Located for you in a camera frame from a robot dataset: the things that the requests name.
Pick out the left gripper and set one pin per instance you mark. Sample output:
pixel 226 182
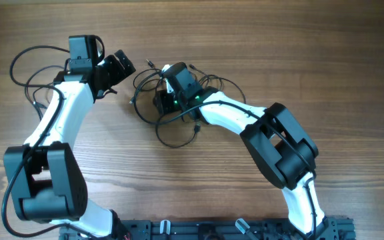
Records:
pixel 119 74

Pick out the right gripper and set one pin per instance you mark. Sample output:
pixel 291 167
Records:
pixel 164 103

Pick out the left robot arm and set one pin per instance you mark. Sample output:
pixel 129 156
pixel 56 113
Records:
pixel 46 188

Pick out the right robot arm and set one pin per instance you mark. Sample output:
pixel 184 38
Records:
pixel 281 149

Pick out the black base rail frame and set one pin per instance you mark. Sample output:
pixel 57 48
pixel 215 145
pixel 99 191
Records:
pixel 330 229

